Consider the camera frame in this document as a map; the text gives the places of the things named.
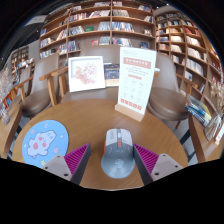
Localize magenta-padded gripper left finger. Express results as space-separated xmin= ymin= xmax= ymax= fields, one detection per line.
xmin=41 ymin=143 xmax=92 ymax=186

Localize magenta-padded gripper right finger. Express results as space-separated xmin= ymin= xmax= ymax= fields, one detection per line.
xmin=132 ymin=143 xmax=184 ymax=186

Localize grey computer mouse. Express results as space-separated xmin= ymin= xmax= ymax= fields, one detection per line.
xmin=100 ymin=128 xmax=136 ymax=180

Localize round blue cartoon mouse pad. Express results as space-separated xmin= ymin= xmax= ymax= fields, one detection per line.
xmin=21 ymin=119 xmax=70 ymax=169

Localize round wooden side table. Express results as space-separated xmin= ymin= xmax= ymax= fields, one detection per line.
xmin=0 ymin=103 xmax=23 ymax=159
xmin=188 ymin=113 xmax=224 ymax=164

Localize brown upholstered wooden armchair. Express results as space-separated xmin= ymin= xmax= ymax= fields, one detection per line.
xmin=13 ymin=53 xmax=61 ymax=119
xmin=146 ymin=51 xmax=194 ymax=129
xmin=39 ymin=44 xmax=161 ymax=104

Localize stack of books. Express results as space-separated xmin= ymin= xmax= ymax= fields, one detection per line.
xmin=184 ymin=94 xmax=213 ymax=128

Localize white sign on wooden base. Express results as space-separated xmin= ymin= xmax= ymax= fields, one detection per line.
xmin=114 ymin=46 xmax=158 ymax=123

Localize glass vase with pink flowers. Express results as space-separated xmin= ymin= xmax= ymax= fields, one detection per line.
xmin=0 ymin=68 xmax=14 ymax=126

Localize white framed floral picture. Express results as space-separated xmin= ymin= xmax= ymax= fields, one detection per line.
xmin=67 ymin=55 xmax=107 ymax=93

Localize dark blue book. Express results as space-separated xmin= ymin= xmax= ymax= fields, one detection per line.
xmin=103 ymin=63 xmax=120 ymax=88

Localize small distant wooden bookshelf unit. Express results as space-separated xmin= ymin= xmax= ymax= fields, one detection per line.
xmin=9 ymin=45 xmax=29 ymax=73

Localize curved wooden bookshelf unit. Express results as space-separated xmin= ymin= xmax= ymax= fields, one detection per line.
xmin=154 ymin=10 xmax=224 ymax=111

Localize wide wooden bookshelf unit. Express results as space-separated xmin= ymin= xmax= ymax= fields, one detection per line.
xmin=38 ymin=0 xmax=156 ymax=68

